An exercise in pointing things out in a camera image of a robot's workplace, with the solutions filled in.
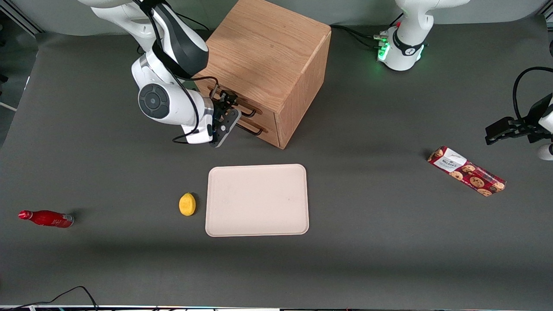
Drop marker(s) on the beige rectangular tray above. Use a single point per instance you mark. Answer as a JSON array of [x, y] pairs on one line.
[[257, 201]]

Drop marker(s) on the dark grey table mat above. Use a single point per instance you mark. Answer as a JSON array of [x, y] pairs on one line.
[[345, 268]]

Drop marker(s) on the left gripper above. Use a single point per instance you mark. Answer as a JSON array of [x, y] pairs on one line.
[[528, 126]]

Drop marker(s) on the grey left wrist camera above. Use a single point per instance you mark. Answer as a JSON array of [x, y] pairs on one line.
[[546, 152]]

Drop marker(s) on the red bottle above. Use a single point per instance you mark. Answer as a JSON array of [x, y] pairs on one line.
[[49, 219]]

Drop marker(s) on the red cookie box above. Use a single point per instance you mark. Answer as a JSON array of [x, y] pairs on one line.
[[466, 171]]

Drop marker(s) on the aluminium frame rail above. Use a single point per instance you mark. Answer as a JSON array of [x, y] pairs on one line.
[[21, 19], [548, 16]]

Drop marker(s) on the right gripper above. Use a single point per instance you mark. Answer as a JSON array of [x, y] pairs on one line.
[[220, 108]]

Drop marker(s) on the yellow lemon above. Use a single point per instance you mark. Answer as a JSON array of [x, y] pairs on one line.
[[187, 205]]

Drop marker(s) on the wooden drawer cabinet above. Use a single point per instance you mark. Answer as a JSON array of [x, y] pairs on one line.
[[268, 43]]

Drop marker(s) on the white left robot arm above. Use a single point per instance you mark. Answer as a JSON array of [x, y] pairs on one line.
[[406, 43]]

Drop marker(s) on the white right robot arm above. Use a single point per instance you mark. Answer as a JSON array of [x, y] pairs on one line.
[[173, 103]]

